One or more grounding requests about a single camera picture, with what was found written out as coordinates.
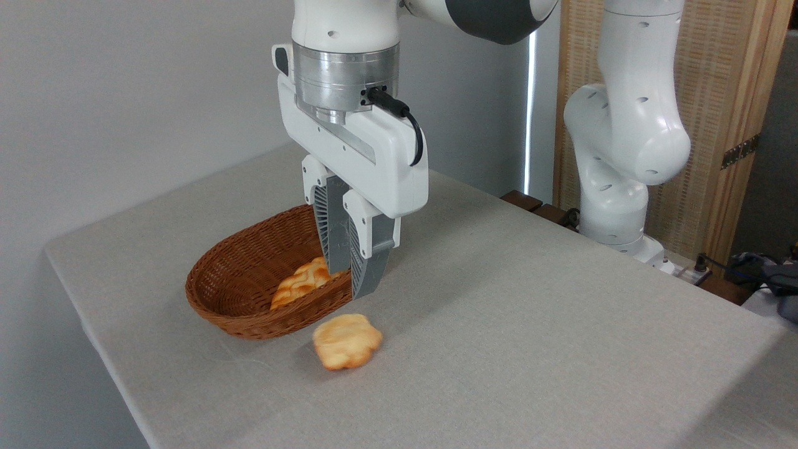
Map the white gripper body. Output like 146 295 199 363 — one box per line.
272 43 430 220

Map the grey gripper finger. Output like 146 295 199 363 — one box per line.
301 154 353 276
342 190 401 301

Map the round golden bread bun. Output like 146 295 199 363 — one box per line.
312 314 384 372

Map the braided golden bread loaf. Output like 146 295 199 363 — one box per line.
270 256 342 311

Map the brown wicker oval basket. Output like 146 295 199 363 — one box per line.
185 204 355 340

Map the beige tablecloth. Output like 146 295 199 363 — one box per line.
45 140 798 449

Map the metal screen hinge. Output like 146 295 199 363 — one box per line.
721 133 761 170

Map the dark grey cloth bag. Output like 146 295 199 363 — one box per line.
726 249 798 324

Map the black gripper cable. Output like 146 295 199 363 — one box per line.
360 85 425 168

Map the black power cable with plug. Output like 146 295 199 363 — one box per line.
694 252 771 289

